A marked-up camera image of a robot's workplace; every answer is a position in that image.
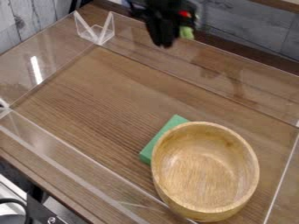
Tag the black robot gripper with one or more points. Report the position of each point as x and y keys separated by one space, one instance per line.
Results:
x=164 y=16

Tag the red plush fruit green leaf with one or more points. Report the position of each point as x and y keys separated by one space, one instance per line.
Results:
x=187 y=29

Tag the light wooden bowl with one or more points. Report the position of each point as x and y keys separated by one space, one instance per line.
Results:
x=204 y=171

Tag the clear acrylic enclosure wall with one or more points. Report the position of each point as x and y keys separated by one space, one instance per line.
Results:
x=92 y=93

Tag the black equipment with cable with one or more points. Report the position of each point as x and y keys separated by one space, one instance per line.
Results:
x=29 y=212

